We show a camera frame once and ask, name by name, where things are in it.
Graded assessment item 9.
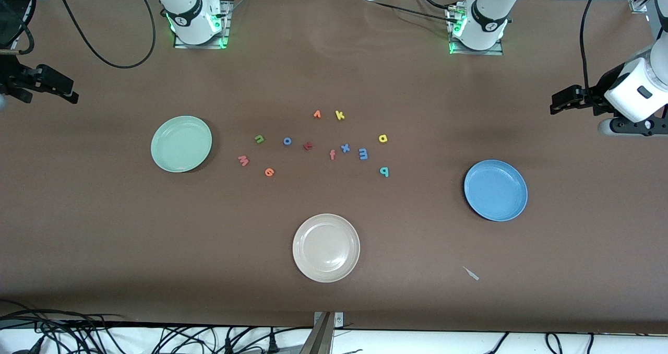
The blue plate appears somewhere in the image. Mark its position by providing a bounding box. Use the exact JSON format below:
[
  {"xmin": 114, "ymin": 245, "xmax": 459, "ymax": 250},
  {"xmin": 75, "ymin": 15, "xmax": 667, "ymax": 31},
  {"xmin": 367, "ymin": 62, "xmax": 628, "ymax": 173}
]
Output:
[{"xmin": 464, "ymin": 160, "xmax": 528, "ymax": 222}]

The green plate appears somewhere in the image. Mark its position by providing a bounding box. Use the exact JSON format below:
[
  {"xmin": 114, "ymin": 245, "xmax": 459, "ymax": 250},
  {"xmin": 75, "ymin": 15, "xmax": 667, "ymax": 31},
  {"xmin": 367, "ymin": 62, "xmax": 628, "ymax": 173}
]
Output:
[{"xmin": 151, "ymin": 116, "xmax": 213, "ymax": 173}]

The beige plate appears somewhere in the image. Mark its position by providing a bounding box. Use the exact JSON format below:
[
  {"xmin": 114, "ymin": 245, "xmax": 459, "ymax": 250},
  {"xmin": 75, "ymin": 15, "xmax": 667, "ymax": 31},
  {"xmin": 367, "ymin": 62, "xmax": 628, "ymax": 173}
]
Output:
[{"xmin": 292, "ymin": 214, "xmax": 361, "ymax": 283}]

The grey metal beam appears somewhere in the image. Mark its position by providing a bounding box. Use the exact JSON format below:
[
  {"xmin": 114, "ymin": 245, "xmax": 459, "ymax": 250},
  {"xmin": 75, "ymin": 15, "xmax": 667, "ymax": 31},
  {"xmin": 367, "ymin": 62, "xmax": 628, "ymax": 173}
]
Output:
[{"xmin": 299, "ymin": 312, "xmax": 335, "ymax": 354}]

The black looped cable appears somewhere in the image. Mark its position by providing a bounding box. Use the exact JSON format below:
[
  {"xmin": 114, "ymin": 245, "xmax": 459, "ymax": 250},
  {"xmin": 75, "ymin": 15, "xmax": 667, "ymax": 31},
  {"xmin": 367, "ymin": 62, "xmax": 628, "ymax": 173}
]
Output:
[{"xmin": 0, "ymin": 0, "xmax": 36, "ymax": 56}]

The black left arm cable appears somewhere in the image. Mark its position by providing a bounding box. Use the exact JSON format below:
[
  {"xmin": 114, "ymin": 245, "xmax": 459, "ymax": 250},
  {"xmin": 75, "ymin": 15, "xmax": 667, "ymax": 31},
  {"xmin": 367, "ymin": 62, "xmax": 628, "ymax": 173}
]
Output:
[{"xmin": 579, "ymin": 0, "xmax": 612, "ymax": 91}]

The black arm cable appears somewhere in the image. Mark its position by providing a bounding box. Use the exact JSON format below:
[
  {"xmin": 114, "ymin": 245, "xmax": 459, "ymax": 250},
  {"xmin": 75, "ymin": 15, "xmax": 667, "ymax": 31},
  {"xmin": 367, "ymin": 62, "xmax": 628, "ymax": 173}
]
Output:
[
  {"xmin": 52, "ymin": 0, "xmax": 157, "ymax": 69},
  {"xmin": 579, "ymin": 0, "xmax": 612, "ymax": 91}
]

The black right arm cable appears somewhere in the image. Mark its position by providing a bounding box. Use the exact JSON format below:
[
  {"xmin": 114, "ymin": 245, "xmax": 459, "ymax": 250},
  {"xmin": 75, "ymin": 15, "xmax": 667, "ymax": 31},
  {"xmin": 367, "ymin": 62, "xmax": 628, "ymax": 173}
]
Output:
[{"xmin": 52, "ymin": 0, "xmax": 157, "ymax": 69}]

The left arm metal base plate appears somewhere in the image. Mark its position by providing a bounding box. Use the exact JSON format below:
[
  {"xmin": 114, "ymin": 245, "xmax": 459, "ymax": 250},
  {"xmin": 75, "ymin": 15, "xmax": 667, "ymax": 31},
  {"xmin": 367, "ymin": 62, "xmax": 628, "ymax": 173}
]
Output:
[{"xmin": 448, "ymin": 8, "xmax": 504, "ymax": 56}]

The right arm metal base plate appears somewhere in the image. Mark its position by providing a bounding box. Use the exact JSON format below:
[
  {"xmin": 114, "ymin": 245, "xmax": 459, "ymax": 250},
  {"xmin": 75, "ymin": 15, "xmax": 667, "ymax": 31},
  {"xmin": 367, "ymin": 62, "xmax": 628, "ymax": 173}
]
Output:
[{"xmin": 173, "ymin": 0, "xmax": 231, "ymax": 50}]

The black cable on table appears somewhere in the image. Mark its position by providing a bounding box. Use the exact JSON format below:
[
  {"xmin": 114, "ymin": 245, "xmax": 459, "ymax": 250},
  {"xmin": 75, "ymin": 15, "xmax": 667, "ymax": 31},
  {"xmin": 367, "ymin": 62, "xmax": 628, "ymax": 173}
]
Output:
[{"xmin": 360, "ymin": 0, "xmax": 460, "ymax": 26}]

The metal table edge bracket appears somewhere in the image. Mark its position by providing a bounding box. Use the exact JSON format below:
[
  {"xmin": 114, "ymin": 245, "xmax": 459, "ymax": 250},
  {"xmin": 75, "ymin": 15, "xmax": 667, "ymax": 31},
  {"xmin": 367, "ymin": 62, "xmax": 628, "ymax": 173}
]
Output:
[{"xmin": 313, "ymin": 311, "xmax": 344, "ymax": 328}]

